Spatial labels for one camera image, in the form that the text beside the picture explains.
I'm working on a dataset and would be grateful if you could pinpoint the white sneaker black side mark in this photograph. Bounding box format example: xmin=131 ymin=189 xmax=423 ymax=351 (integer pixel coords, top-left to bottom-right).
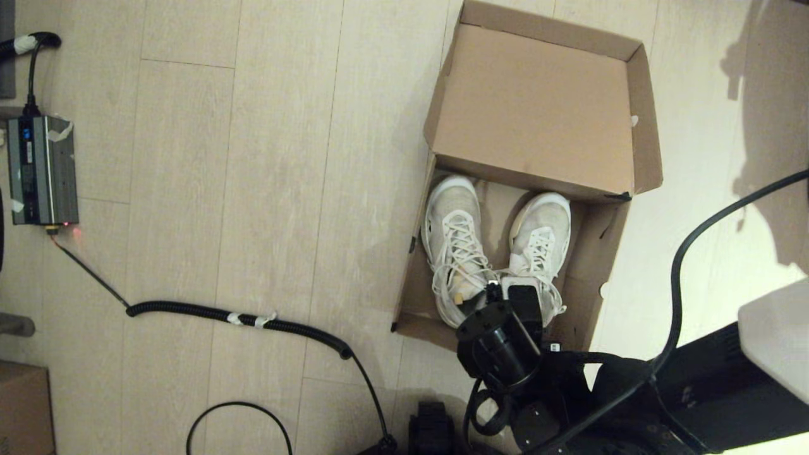
xmin=422 ymin=176 xmax=500 ymax=329

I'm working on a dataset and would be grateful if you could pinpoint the white sneaker tan toe edge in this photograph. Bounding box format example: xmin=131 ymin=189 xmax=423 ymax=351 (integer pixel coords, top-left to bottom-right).
xmin=499 ymin=192 xmax=573 ymax=326

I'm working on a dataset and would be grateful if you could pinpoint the brown cardboard shoe box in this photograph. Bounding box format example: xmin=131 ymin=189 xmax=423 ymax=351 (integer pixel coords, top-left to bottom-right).
xmin=391 ymin=0 xmax=664 ymax=355

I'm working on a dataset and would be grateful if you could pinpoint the small brown cardboard box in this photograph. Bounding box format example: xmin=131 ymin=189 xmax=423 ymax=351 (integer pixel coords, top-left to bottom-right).
xmin=0 ymin=361 xmax=58 ymax=455

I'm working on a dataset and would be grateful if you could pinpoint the black ridged robot part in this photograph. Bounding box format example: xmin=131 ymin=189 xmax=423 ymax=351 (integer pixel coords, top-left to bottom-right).
xmin=408 ymin=401 xmax=456 ymax=455

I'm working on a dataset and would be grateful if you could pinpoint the grey power supply unit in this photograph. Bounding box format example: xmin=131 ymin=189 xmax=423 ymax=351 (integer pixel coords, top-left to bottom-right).
xmin=8 ymin=116 xmax=81 ymax=226

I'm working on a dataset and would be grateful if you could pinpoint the grey metal foot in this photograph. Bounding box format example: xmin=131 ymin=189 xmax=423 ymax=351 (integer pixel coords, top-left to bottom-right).
xmin=0 ymin=313 xmax=37 ymax=337

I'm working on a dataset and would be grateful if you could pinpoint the dark flat panel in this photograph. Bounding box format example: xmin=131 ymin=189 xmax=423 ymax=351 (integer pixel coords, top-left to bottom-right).
xmin=0 ymin=0 xmax=18 ymax=100

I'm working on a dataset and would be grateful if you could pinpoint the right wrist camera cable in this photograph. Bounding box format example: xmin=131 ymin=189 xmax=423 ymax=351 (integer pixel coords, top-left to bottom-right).
xmin=465 ymin=376 xmax=514 ymax=438

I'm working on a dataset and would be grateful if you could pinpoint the black coiled cable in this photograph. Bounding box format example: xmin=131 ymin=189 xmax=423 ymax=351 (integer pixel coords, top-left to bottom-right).
xmin=49 ymin=227 xmax=398 ymax=455

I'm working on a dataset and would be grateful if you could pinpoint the thin black cable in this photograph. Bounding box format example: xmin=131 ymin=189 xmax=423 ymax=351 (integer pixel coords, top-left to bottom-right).
xmin=186 ymin=401 xmax=295 ymax=455

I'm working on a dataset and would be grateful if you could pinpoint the thick black taped cable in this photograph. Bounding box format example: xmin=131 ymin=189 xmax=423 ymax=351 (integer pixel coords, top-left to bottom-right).
xmin=0 ymin=33 xmax=64 ymax=118

